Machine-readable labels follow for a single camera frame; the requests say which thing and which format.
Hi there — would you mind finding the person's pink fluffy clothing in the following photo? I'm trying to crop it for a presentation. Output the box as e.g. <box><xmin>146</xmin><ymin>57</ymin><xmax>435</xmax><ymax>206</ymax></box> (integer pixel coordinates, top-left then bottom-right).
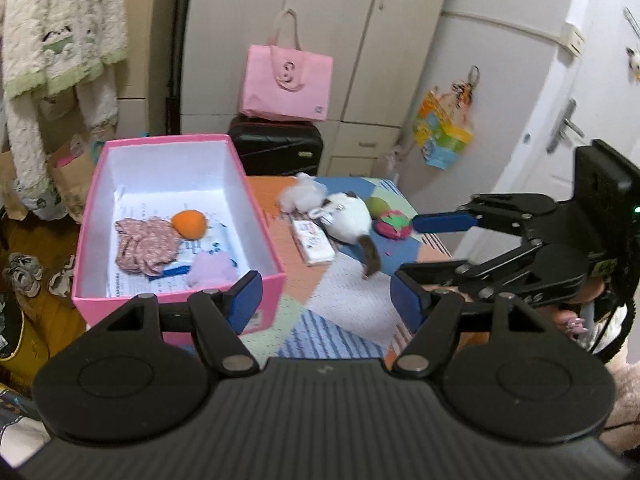
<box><xmin>602</xmin><ymin>360</ymin><xmax>640</xmax><ymax>428</ymax></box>

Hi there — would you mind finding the yellow bucket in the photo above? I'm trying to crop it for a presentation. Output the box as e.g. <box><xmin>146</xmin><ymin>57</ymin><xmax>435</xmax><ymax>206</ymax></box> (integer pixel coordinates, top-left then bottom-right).
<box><xmin>0</xmin><ymin>305</ymin><xmax>51</xmax><ymax>376</ymax></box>

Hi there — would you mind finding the purple plush toy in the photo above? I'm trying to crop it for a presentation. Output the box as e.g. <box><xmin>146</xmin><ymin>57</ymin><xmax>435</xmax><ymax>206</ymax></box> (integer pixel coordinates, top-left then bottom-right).
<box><xmin>187</xmin><ymin>251</ymin><xmax>238</xmax><ymax>291</ymax></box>

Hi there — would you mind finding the white door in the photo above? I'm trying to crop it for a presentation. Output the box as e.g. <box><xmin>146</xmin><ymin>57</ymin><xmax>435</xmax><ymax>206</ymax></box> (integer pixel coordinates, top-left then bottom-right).
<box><xmin>492</xmin><ymin>0</ymin><xmax>640</xmax><ymax>201</ymax></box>

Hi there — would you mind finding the person's right hand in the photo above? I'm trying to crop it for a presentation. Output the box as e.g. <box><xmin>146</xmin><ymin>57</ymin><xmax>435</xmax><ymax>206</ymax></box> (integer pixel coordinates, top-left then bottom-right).
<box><xmin>547</xmin><ymin>280</ymin><xmax>608</xmax><ymax>346</ymax></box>

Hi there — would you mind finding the silver door handle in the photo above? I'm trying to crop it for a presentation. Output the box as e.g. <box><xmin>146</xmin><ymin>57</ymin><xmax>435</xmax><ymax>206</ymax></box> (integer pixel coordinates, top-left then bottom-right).
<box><xmin>546</xmin><ymin>99</ymin><xmax>586</xmax><ymax>156</ymax></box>

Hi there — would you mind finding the stuffed brown paper bag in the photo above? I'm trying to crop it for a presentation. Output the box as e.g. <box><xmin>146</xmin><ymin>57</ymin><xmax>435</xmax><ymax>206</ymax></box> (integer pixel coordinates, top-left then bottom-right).
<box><xmin>47</xmin><ymin>132</ymin><xmax>106</xmax><ymax>223</ymax></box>

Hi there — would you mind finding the beige wooden cabinet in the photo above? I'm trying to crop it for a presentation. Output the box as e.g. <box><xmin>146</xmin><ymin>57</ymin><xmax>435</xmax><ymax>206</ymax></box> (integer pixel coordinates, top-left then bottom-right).
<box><xmin>117</xmin><ymin>0</ymin><xmax>173</xmax><ymax>136</ymax></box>

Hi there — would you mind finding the orange plush toy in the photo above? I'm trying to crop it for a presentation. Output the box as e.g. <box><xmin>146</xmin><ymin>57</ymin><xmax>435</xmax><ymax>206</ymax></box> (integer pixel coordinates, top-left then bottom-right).
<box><xmin>171</xmin><ymin>209</ymin><xmax>207</xmax><ymax>240</ymax></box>

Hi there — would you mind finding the white cat plush toy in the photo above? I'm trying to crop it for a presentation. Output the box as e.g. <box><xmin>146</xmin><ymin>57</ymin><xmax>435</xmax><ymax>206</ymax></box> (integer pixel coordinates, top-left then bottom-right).
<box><xmin>309</xmin><ymin>191</ymin><xmax>382</xmax><ymax>278</ymax></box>

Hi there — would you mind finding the white fluffy pouch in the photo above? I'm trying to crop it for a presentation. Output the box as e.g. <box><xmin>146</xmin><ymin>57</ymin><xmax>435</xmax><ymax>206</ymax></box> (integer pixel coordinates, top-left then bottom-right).
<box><xmin>277</xmin><ymin>172</ymin><xmax>328</xmax><ymax>212</ymax></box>

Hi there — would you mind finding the printed paper sheet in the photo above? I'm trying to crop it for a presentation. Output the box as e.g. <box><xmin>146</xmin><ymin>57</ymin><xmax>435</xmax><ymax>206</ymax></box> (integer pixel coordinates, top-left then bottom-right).
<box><xmin>107</xmin><ymin>187</ymin><xmax>251</xmax><ymax>301</ymax></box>

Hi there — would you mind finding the pink cardboard box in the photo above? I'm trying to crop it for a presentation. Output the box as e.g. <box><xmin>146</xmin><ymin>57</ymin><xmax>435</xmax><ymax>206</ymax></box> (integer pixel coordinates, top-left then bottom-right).
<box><xmin>71</xmin><ymin>133</ymin><xmax>287</xmax><ymax>348</ymax></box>

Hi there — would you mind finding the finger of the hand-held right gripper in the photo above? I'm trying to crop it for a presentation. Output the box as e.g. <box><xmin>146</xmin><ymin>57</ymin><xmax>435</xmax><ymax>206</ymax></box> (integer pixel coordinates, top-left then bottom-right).
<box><xmin>395</xmin><ymin>240</ymin><xmax>593</xmax><ymax>311</ymax></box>
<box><xmin>411</xmin><ymin>192</ymin><xmax>576</xmax><ymax>248</ymax></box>

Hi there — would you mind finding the pink floral cloth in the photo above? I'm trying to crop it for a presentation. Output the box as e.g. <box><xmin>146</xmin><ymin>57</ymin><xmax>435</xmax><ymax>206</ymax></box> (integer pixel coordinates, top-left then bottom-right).
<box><xmin>114</xmin><ymin>217</ymin><xmax>182</xmax><ymax>277</ymax></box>

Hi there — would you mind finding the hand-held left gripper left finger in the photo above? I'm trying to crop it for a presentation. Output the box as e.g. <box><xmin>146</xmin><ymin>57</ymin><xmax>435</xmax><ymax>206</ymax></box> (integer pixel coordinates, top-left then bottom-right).
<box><xmin>87</xmin><ymin>270</ymin><xmax>263</xmax><ymax>376</ymax></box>

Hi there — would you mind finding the red strawberry plush toy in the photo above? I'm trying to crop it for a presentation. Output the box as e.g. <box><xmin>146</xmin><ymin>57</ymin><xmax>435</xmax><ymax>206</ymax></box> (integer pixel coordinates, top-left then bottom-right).
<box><xmin>375</xmin><ymin>210</ymin><xmax>415</xmax><ymax>238</ymax></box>

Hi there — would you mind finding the orange hanging ornament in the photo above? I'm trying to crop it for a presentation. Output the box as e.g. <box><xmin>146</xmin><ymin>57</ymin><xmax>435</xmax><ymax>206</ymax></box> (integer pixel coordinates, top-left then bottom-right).
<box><xmin>452</xmin><ymin>65</ymin><xmax>481</xmax><ymax>111</ymax></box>

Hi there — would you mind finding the pink shopping bag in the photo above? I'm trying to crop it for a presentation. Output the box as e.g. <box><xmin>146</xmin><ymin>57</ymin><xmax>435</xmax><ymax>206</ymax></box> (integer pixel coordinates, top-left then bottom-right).
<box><xmin>237</xmin><ymin>8</ymin><xmax>334</xmax><ymax>122</ymax></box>

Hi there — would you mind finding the green plush toy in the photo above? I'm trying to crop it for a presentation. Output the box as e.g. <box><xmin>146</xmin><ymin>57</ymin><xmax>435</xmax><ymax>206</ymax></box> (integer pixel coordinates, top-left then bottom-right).
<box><xmin>364</xmin><ymin>196</ymin><xmax>393</xmax><ymax>218</ymax></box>

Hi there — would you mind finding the colourful gift bag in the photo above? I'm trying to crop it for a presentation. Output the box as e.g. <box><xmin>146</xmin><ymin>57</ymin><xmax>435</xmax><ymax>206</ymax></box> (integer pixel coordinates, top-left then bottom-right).
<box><xmin>411</xmin><ymin>87</ymin><xmax>475</xmax><ymax>171</ymax></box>

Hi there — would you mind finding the small white tissue packet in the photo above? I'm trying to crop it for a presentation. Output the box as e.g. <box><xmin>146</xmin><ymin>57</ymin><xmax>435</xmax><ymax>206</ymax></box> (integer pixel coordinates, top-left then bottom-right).
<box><xmin>290</xmin><ymin>216</ymin><xmax>336</xmax><ymax>267</ymax></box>

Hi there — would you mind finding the light wooden wardrobe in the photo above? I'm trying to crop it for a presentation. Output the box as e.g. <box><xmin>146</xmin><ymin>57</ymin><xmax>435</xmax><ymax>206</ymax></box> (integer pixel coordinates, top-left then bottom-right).
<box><xmin>180</xmin><ymin>0</ymin><xmax>456</xmax><ymax>181</ymax></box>

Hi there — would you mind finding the small hanging plush ornament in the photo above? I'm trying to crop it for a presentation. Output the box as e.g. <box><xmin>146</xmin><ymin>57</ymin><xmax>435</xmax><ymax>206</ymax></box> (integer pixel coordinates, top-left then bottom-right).
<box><xmin>622</xmin><ymin>6</ymin><xmax>640</xmax><ymax>82</ymax></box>

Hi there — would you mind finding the patchwork tablecloth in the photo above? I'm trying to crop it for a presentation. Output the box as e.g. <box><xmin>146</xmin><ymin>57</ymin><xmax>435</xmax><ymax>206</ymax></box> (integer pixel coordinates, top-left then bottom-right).
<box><xmin>239</xmin><ymin>175</ymin><xmax>496</xmax><ymax>361</ymax></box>

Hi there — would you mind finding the blue white wet wipes pack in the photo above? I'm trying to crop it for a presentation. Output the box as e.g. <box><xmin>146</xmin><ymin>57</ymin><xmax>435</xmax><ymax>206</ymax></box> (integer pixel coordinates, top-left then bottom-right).
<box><xmin>147</xmin><ymin>232</ymin><xmax>241</xmax><ymax>281</ymax></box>

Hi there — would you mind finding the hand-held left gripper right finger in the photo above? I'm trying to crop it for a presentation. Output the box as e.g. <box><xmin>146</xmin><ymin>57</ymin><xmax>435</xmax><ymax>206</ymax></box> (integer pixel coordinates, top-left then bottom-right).
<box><xmin>390</xmin><ymin>271</ymin><xmax>558</xmax><ymax>377</ymax></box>

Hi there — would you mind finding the black suitcase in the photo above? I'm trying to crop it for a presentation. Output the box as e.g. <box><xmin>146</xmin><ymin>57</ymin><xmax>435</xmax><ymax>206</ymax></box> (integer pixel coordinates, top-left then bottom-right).
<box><xmin>228</xmin><ymin>115</ymin><xmax>324</xmax><ymax>177</ymax></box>

